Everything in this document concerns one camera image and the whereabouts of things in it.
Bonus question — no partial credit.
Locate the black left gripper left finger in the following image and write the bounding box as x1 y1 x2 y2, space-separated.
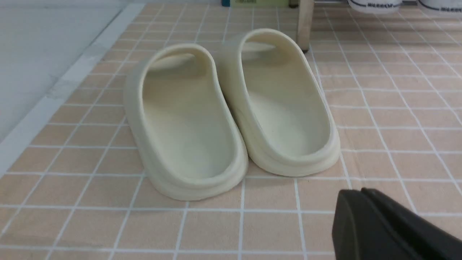
332 190 433 260

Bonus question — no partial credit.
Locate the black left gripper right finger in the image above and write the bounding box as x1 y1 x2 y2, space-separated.
361 188 462 260

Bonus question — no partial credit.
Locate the metal shoe rack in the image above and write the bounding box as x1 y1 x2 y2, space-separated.
289 0 421 53

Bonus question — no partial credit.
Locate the cream right slide slipper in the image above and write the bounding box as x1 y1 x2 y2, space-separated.
215 28 341 177

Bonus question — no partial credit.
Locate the cream left slide slipper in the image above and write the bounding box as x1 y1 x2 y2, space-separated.
123 43 249 201

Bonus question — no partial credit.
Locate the navy canvas shoe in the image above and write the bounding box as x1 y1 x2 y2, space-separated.
417 0 462 18
347 0 403 14

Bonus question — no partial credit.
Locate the cream slide slipper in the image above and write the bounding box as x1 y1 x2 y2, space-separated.
215 28 341 177
123 43 249 201

